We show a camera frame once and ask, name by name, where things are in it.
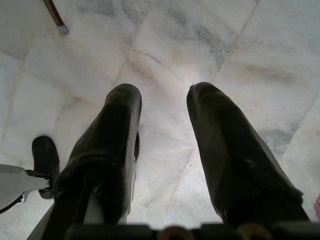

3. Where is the brown wooden furniture leg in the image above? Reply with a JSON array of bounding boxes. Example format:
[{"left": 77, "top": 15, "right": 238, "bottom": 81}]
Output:
[{"left": 42, "top": 0, "right": 70, "bottom": 36}]

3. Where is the silver robot leg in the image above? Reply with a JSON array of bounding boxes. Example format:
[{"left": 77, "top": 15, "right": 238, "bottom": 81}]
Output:
[{"left": 0, "top": 164, "right": 55, "bottom": 212}]

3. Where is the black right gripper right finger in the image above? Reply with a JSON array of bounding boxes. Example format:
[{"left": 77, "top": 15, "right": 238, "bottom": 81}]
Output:
[{"left": 186, "top": 81, "right": 311, "bottom": 226}]

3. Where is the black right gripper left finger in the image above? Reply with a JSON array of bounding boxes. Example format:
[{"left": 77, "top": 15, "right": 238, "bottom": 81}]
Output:
[{"left": 51, "top": 83, "right": 143, "bottom": 227}]

